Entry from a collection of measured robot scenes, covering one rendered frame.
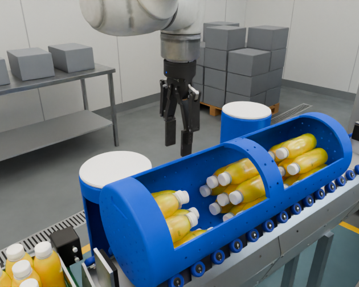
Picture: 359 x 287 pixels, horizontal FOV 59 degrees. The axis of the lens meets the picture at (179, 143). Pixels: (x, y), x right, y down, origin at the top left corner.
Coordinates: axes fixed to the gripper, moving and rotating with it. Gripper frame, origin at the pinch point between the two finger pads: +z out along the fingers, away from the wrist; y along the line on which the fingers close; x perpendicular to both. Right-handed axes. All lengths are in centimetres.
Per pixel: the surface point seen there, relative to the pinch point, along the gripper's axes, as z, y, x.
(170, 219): 19.0, -5.8, 6.2
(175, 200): 16.6, -2.4, 2.2
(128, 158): 28, 45, -8
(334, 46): 44, 214, -465
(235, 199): 21.8, -6.6, -16.9
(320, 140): 18, -2, -68
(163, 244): 17.1, -13.8, 13.9
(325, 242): 71, -9, -81
